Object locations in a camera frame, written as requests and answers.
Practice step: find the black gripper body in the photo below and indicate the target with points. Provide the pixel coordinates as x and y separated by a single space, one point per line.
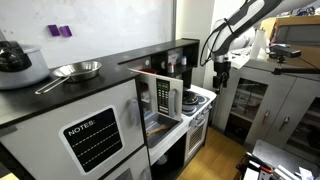
222 69

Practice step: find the black frying pan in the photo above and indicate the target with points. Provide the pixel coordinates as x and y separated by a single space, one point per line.
190 96

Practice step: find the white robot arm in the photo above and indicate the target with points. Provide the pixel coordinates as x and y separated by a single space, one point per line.
240 23

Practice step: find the small grey pot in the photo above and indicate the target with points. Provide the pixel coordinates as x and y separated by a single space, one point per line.
188 107

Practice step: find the large silver pot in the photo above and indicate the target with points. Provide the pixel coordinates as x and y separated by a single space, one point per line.
30 71

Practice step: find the large black lid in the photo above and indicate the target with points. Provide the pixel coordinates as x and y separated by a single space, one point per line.
11 58

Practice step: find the blue capped white shaker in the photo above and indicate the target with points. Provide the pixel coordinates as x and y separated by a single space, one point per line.
183 60

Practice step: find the grey glass door cabinet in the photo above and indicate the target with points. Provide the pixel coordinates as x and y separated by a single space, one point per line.
260 110

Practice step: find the red capped white shaker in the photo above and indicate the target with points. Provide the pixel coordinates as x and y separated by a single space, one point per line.
170 68

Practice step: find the red bowl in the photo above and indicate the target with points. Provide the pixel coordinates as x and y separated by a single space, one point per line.
149 70

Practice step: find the wooden toy spatula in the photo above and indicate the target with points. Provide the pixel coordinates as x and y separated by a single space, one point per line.
157 129

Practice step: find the grey low table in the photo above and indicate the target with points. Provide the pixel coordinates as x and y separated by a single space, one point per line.
280 155

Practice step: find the white toy kitchen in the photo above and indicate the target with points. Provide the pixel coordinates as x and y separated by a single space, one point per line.
100 110

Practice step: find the steel frying pan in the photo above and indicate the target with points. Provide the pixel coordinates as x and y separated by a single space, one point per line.
78 70

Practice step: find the purple magnet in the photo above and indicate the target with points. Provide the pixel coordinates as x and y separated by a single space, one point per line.
53 30
65 31

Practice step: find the black stereo camera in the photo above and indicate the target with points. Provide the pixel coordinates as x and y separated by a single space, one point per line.
285 51

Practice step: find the black camera stand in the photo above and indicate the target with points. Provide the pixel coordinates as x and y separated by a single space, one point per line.
300 70

